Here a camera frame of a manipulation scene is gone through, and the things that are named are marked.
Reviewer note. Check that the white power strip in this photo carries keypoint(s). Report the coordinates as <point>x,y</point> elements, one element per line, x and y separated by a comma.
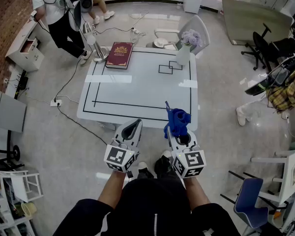
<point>56,103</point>
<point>136,31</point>

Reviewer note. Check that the silver desk lamp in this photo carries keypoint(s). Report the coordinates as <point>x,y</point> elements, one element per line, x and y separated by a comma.
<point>98,50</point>

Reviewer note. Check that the person's right forearm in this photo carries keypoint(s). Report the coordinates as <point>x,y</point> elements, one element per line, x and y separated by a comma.
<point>196,193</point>

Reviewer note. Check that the black office chair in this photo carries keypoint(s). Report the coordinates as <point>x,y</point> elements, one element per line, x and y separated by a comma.
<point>260,45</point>

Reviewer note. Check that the purple artificial flowers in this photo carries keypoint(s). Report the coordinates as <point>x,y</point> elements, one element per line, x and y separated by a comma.
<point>192,38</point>

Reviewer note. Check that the grey cabinet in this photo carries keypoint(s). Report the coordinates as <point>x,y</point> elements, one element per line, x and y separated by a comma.
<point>7,109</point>

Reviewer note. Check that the white metal rack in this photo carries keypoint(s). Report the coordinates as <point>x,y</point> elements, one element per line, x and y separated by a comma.
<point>24,185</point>

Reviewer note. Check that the person's shoe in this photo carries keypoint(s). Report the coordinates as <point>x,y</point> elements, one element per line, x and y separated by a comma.
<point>163,163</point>
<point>143,168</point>

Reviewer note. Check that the white egg-shaped vase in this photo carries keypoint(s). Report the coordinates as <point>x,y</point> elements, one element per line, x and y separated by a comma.
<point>183,56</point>

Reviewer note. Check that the blue chair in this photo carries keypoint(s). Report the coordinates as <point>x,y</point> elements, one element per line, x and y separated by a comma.
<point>249,203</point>

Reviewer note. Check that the beige bucket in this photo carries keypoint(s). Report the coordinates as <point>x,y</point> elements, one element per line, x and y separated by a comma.
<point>29,210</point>

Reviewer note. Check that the person's left shoe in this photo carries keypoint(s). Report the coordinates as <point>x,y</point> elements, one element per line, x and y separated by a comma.
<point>143,168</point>

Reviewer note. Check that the grey partition board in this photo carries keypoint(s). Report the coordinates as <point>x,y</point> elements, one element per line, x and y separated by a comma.
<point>255,18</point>

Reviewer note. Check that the white drawer cabinet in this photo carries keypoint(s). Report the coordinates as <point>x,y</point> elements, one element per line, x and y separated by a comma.
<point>27,53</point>

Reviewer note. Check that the white side table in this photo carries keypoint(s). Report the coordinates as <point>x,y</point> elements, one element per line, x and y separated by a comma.
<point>288,173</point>

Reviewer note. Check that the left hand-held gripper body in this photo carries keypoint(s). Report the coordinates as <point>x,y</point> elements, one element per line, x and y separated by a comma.
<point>118,156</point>

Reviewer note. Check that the blue cloth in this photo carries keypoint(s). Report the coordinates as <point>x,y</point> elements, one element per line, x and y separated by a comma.
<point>178,120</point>

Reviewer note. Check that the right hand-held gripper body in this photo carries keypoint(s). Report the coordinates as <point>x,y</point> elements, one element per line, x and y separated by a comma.
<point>190,162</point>

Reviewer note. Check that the person's black clothed body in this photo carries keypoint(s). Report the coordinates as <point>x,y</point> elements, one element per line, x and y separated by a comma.
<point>150,205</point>

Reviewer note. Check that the maroon hardcover book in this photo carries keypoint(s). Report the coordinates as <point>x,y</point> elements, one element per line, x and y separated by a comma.
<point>119,55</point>

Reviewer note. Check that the person's right shoe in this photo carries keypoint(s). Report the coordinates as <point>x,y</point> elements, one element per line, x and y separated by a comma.
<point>163,163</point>

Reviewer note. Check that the white plate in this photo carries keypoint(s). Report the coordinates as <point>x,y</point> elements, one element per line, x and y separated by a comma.
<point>160,42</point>

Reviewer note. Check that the white square box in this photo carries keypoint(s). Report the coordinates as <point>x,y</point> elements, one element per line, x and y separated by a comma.
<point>170,46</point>

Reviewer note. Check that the white chair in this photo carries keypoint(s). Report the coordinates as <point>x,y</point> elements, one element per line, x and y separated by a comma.
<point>199,31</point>

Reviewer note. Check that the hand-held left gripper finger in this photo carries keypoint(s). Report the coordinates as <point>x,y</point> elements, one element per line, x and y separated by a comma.
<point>119,131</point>
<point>139,134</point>

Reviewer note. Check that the person's left forearm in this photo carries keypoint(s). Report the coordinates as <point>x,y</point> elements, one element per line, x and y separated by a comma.
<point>111,189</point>

